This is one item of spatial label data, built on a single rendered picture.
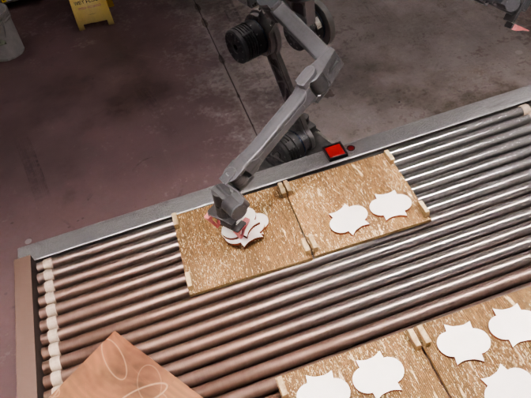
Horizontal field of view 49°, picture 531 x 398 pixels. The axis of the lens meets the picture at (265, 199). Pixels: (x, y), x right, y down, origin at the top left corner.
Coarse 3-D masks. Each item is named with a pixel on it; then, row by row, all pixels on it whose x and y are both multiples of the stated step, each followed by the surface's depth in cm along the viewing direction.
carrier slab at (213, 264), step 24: (264, 192) 208; (192, 216) 204; (288, 216) 198; (192, 240) 197; (216, 240) 195; (264, 240) 193; (288, 240) 191; (192, 264) 190; (216, 264) 189; (240, 264) 187; (264, 264) 186; (288, 264) 185; (216, 288) 183
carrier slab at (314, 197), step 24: (336, 168) 211; (360, 168) 210; (384, 168) 208; (312, 192) 205; (336, 192) 203; (360, 192) 202; (384, 192) 201; (408, 192) 199; (312, 216) 197; (408, 216) 192; (336, 240) 189; (360, 240) 188
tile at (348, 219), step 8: (344, 208) 196; (352, 208) 196; (360, 208) 195; (336, 216) 194; (344, 216) 194; (352, 216) 193; (360, 216) 193; (336, 224) 192; (344, 224) 192; (352, 224) 191; (360, 224) 191; (368, 224) 191; (336, 232) 190; (344, 232) 189; (352, 232) 189
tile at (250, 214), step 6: (252, 210) 196; (246, 216) 194; (252, 216) 194; (252, 222) 192; (258, 222) 192; (222, 228) 192; (246, 228) 191; (252, 228) 192; (222, 234) 191; (228, 234) 190; (234, 234) 190; (240, 234) 190; (246, 234) 189
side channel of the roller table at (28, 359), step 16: (16, 272) 195; (32, 272) 195; (16, 288) 190; (32, 288) 190; (16, 304) 186; (32, 304) 185; (16, 320) 182; (32, 320) 181; (16, 336) 177; (32, 336) 177; (16, 352) 174; (32, 352) 173; (32, 368) 169; (32, 384) 166
